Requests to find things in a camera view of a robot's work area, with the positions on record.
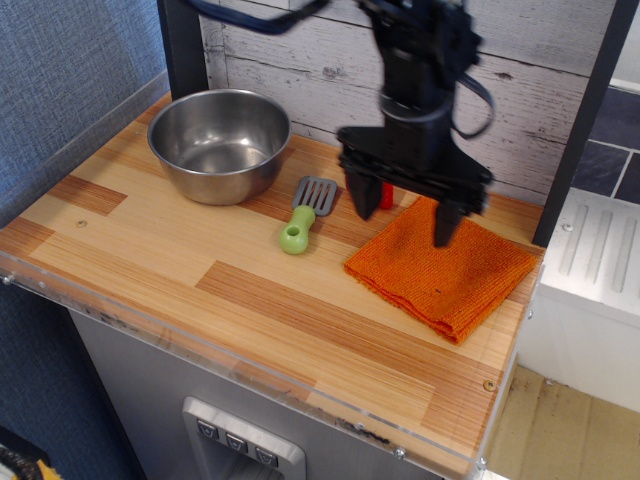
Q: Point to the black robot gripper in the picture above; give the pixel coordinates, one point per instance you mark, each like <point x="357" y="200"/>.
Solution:
<point x="417" y="154"/>

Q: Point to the orange cloth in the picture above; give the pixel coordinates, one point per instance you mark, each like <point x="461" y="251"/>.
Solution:
<point x="451" y="289"/>

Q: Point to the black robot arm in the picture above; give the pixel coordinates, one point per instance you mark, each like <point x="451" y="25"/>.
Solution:
<point x="426" y="48"/>

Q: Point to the clear acrylic table edge guard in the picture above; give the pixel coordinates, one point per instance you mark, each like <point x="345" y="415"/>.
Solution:
<point x="309" y="359"/>

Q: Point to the red toy strawberry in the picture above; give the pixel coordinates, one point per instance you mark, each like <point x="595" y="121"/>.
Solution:
<point x="387" y="196"/>

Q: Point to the stainless steel bowl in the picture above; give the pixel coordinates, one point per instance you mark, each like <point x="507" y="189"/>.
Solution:
<point x="221" y="147"/>

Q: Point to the silver toy fridge dispenser panel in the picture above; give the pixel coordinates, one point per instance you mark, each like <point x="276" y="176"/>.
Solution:
<point x="228" y="447"/>

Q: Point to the yellow black object bottom corner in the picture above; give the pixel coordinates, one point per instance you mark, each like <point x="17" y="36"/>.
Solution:
<point x="17" y="466"/>

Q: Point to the green handled grey toy spatula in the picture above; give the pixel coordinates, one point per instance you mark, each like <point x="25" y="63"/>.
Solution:
<point x="314" y="197"/>

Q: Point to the dark right frame post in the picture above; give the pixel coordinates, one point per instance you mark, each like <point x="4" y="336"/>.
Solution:
<point x="611" y="47"/>

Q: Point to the dark frame post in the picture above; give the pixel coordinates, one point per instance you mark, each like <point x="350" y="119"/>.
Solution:
<point x="611" y="47"/>
<point x="183" y="47"/>

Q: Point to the dark left frame post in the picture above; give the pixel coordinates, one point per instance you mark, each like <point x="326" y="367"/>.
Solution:
<point x="183" y="47"/>

